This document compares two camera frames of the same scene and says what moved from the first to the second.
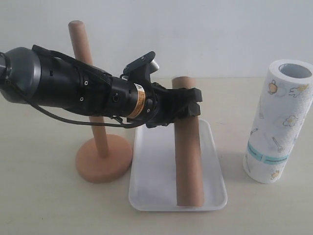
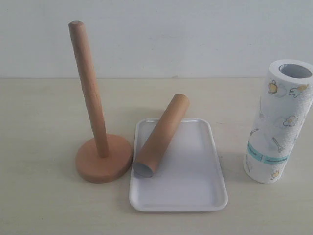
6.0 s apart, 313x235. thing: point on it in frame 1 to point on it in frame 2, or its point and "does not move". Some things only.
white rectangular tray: (152, 185) does not move
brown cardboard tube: (188, 154) to (152, 151)
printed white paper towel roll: (285, 105) does not move
